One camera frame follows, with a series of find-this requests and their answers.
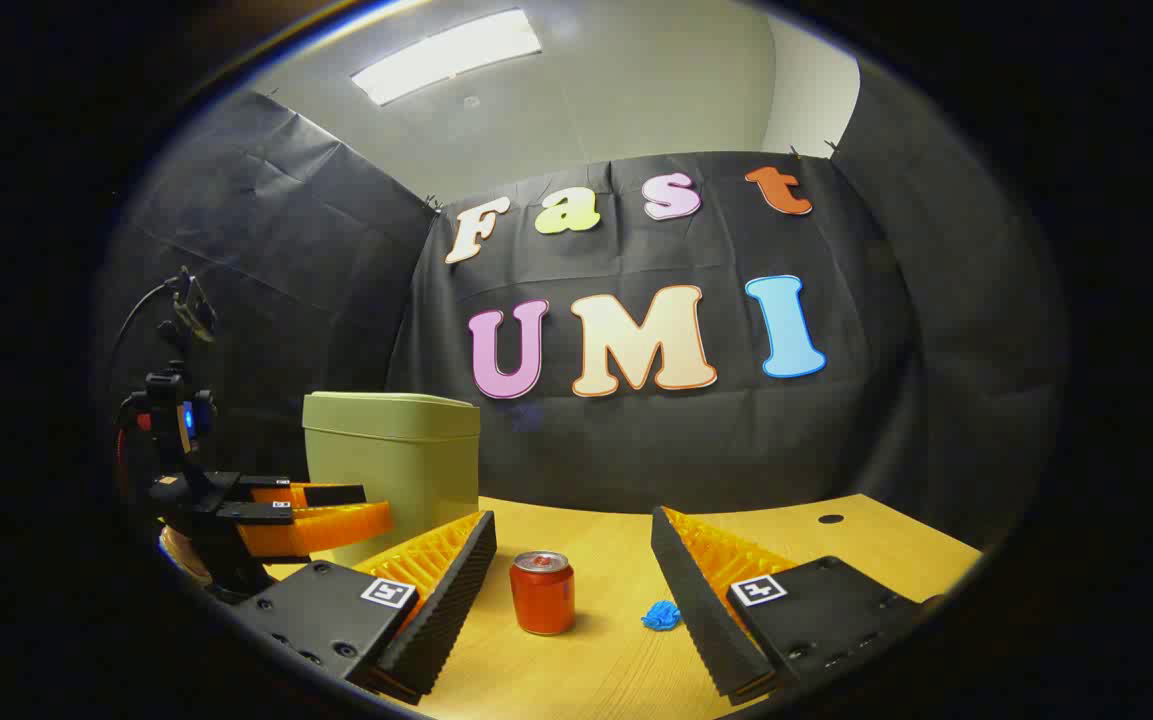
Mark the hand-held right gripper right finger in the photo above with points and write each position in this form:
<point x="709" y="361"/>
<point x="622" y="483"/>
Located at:
<point x="701" y="600"/>

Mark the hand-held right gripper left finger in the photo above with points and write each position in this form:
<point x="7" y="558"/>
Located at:
<point x="446" y="600"/>

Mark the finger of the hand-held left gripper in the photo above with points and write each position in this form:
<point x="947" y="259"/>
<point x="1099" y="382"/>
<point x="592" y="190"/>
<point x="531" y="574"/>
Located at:
<point x="331" y="495"/>
<point x="316" y="528"/>

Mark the blue paper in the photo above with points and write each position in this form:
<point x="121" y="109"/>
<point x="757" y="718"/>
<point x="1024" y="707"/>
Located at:
<point x="662" y="616"/>

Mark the green desktop garbage bin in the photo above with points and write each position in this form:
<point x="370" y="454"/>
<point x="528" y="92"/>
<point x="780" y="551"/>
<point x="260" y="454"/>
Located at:
<point x="386" y="465"/>

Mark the red pop can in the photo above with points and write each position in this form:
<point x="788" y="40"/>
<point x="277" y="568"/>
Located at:
<point x="542" y="598"/>

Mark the wooden desktop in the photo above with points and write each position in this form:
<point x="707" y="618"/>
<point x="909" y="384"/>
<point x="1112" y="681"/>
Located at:
<point x="586" y="660"/>

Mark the black backdrop cloth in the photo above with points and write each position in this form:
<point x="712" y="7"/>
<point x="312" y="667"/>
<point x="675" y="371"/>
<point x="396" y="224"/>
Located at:
<point x="636" y="450"/>

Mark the ceiling light panel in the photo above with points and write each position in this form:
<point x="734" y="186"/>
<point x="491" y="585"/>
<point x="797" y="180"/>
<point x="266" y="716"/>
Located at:
<point x="446" y="55"/>

